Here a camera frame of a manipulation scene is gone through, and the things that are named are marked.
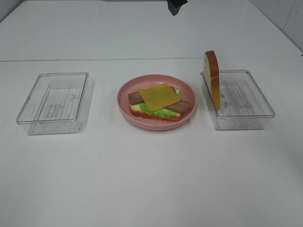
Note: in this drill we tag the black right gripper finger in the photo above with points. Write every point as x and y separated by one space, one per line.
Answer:
175 5

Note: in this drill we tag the bread slice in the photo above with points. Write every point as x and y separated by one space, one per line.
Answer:
143 111
211 75

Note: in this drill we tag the yellow cheese slice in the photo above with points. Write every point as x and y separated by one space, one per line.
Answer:
159 96

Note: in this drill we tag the bacon strip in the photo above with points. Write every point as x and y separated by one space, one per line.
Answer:
180 107
135 97

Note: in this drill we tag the green lettuce leaf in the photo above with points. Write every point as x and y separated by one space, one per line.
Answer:
172 112

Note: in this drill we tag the pink round plate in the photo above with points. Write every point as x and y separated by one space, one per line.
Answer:
151 80

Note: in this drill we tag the clear right plastic tray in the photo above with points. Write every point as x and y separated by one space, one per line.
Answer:
243 105

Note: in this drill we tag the clear plastic tray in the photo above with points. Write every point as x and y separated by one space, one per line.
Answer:
243 105
58 103

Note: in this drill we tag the clear left plastic tray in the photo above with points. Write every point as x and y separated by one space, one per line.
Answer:
58 103

